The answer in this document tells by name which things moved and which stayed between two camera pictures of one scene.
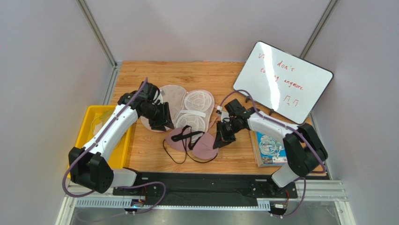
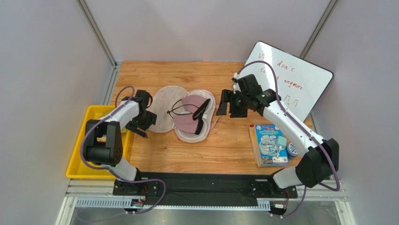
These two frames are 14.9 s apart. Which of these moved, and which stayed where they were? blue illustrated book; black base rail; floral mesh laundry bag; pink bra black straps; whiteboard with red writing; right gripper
Moved: pink bra black straps; right gripper
Stayed: blue illustrated book; floral mesh laundry bag; black base rail; whiteboard with red writing
